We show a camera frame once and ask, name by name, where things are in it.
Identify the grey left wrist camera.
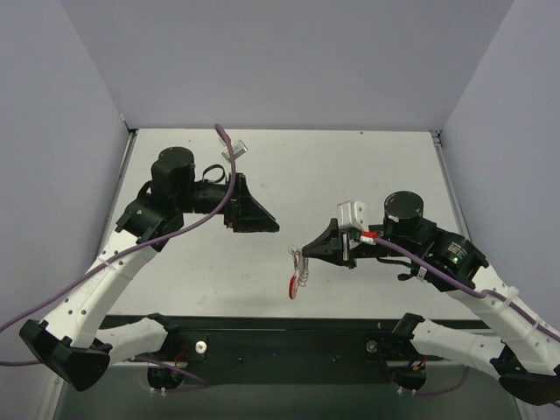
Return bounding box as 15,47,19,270
221,140,249,163

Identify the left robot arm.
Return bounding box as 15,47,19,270
19,147,280,391

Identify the aluminium frame rail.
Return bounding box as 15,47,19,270
429,129,482,281

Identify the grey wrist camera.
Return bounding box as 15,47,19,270
221,140,249,163
337,200,368,231

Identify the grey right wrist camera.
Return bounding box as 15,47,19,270
337,200,368,231

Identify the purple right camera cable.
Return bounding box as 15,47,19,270
374,235,560,342

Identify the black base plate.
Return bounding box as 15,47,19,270
126,315,482,389

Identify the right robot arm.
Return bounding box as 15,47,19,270
301,191,559,406

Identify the red plastic key tag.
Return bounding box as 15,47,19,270
288,248,301,259

